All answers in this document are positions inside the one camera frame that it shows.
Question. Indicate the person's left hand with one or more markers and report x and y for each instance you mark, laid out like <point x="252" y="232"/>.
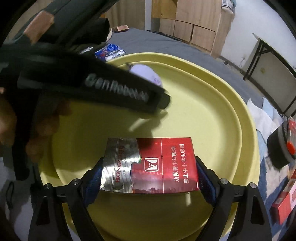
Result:
<point x="32" y="117"/>

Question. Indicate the purple plush toy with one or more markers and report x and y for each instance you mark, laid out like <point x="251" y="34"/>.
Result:
<point x="145" y="72"/>

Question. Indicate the red silver cigarette carton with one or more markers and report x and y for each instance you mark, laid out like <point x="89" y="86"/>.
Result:
<point x="149" y="166"/>

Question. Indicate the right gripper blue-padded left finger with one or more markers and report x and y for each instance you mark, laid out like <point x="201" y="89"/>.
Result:
<point x="82" y="193"/>

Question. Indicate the black folding table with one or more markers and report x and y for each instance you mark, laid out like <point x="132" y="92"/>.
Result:
<point x="272" y="75"/>

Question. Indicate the blue tissue pack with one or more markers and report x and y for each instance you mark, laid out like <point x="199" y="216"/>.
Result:
<point x="109" y="52"/>

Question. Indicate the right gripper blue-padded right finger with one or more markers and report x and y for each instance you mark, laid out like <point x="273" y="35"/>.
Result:
<point x="220" y="193"/>

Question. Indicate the small red flat box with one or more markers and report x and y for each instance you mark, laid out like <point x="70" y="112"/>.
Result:
<point x="285" y="203"/>

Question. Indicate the wooden cabinet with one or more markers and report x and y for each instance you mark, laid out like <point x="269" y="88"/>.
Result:
<point x="202" y="24"/>

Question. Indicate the black round container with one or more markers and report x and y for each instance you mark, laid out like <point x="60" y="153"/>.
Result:
<point x="281" y="144"/>

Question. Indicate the grey bed sheet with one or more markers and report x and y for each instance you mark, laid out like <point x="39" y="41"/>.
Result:
<point x="15" y="195"/>

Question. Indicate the yellow oval plastic tray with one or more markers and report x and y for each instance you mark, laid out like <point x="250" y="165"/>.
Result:
<point x="203" y="107"/>

